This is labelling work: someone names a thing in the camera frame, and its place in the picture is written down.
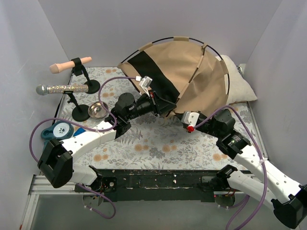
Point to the black table front frame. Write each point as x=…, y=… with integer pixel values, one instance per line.
x=165, y=185

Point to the cream plush pillow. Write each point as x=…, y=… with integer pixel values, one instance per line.
x=239, y=90

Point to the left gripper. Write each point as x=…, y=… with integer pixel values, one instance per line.
x=162, y=105

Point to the floral patterned table mat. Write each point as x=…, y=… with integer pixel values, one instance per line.
x=155, y=142

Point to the aluminium rail frame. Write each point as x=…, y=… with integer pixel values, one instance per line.
x=64, y=209

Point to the stainless steel pet bowl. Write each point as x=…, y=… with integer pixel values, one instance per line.
x=97, y=111

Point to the beige fabric pet tent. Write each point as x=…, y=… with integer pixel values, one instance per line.
x=184, y=79

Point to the black round stand base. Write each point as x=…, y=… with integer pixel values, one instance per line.
x=80, y=112

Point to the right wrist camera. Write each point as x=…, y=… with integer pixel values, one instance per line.
x=189, y=119

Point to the peach toy microphone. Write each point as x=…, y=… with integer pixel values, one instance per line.
x=60, y=67

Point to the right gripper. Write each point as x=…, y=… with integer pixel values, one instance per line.
x=180, y=116

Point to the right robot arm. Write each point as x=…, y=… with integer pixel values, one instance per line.
x=285, y=196

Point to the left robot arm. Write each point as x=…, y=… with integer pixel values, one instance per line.
x=58, y=160

